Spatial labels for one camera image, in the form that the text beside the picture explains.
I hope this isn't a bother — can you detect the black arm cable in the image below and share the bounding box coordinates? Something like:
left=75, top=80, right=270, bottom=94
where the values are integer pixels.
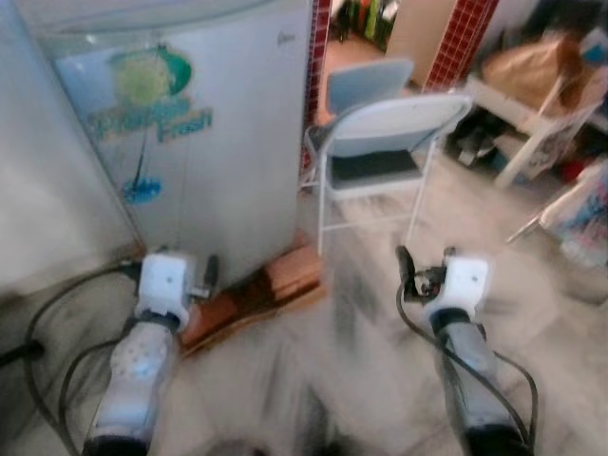
left=57, top=337, right=120, bottom=456
left=395, top=280, right=533, bottom=455
left=489, top=350, right=541, bottom=447
left=24, top=264, right=143, bottom=456

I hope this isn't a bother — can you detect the black object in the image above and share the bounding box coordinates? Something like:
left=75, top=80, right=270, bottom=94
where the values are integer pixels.
left=445, top=118, right=497, bottom=169

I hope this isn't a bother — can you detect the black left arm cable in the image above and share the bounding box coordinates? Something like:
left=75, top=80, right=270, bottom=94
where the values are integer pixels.
left=57, top=337, right=120, bottom=456
left=24, top=264, right=143, bottom=456

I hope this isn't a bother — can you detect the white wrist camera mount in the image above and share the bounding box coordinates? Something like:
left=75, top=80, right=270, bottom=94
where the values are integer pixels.
left=426, top=249, right=494, bottom=325
left=133, top=249, right=206, bottom=330

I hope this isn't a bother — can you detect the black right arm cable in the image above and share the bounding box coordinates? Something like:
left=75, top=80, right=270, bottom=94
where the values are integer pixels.
left=489, top=350, right=541, bottom=447
left=395, top=280, right=533, bottom=455

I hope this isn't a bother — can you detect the red tiled pillar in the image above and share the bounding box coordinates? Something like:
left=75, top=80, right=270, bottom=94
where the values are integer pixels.
left=422, top=0, right=501, bottom=92

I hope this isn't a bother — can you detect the red tiled wall edge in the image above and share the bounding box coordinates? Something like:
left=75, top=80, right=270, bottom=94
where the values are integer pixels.
left=300, top=0, right=333, bottom=196

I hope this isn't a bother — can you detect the white fridge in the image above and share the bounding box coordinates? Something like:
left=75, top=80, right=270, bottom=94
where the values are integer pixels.
left=19, top=0, right=324, bottom=291

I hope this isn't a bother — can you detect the white low table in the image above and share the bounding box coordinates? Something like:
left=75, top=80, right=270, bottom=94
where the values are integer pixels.
left=446, top=71, right=608, bottom=191

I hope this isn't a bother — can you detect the grey folding chair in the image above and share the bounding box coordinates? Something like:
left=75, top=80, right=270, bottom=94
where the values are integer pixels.
left=302, top=91, right=474, bottom=257

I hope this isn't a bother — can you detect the green blue fridge sticker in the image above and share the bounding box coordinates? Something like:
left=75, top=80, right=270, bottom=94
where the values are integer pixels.
left=55, top=43, right=216, bottom=206

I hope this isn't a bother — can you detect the orange brick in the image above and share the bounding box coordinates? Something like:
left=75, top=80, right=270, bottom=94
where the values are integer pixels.
left=179, top=291, right=240, bottom=350
left=264, top=244, right=323, bottom=298

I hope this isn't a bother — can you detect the light blue chair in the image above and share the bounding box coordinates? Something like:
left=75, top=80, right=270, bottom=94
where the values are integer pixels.
left=326, top=57, right=416, bottom=117

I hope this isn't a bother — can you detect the wooden pallet board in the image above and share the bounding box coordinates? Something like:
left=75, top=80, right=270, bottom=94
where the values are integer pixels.
left=180, top=275, right=330, bottom=359

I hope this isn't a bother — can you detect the silver metal rod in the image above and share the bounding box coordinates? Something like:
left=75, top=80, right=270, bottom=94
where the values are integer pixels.
left=506, top=213, right=549, bottom=245

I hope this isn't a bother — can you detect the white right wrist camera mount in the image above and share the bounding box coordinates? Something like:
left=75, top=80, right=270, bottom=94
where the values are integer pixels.
left=426, top=249, right=494, bottom=325

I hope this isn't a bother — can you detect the colourful printed bag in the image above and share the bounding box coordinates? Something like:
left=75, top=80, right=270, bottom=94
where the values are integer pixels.
left=540, top=160, right=608, bottom=269

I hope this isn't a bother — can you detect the brown bag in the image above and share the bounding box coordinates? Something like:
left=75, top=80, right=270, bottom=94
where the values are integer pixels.
left=479, top=32, right=596, bottom=113

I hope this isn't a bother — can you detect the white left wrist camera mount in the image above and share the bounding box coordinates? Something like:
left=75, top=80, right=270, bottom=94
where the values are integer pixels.
left=133, top=249, right=206, bottom=330

